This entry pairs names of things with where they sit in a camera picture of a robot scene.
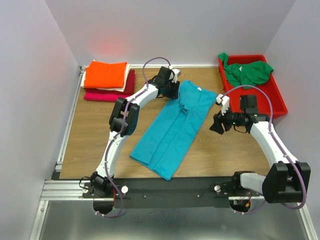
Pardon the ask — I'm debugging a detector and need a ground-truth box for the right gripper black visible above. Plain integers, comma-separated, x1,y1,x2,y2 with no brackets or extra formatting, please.
209,103,245,135

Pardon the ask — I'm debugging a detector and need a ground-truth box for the teal blue t shirt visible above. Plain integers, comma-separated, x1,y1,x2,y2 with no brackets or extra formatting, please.
130,80,217,181

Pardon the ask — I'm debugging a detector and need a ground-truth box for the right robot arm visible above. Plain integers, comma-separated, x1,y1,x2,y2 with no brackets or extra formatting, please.
209,94,311,207

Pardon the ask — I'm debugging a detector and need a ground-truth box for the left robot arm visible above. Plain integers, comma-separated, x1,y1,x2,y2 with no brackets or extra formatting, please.
90,66,181,198

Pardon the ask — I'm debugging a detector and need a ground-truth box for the folded dark red t shirt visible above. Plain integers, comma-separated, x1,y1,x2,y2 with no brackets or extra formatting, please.
84,69,136,96

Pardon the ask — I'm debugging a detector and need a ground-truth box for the red plastic bin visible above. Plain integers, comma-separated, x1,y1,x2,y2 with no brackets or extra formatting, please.
218,60,288,119

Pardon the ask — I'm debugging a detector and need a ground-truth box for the folded white t shirt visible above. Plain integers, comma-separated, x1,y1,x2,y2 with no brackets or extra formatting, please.
81,59,131,93

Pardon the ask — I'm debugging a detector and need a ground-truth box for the green t shirt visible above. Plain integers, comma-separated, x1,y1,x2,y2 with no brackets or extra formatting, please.
217,52,274,87

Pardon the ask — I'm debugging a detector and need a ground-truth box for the folded orange t shirt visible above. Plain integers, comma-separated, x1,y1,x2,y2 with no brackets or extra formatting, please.
83,60,128,90

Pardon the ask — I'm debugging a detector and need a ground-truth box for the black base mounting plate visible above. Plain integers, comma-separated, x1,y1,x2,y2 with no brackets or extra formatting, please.
79,176,259,212

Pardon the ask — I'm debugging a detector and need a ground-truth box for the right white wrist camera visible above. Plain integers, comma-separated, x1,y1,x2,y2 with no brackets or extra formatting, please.
215,94,230,116

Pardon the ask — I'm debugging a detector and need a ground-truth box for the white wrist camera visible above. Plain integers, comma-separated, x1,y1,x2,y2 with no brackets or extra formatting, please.
169,68,181,83
215,94,230,116

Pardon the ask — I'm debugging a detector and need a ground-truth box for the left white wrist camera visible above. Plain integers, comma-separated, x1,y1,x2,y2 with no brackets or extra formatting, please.
169,68,181,83

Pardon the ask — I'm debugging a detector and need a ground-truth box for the aluminium frame rail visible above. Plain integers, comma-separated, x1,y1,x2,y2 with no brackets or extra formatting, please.
41,177,307,201

